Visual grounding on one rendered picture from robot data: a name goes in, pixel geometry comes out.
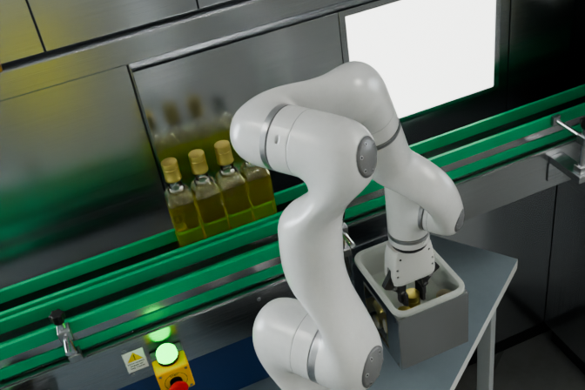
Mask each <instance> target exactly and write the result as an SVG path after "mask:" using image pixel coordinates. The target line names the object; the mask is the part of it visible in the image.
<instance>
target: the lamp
mask: <svg viewBox="0 0 585 390"><path fill-rule="evenodd" d="M156 357H157V361H158V364H159V365H160V366H171V365H173V364H175V363H176V362H177V360H178V351H177V349H176V347H175V346H174V345H173V344H170V343H165V344H163V345H161V346H160V347H159V348H158V350H157V351H156Z"/></svg>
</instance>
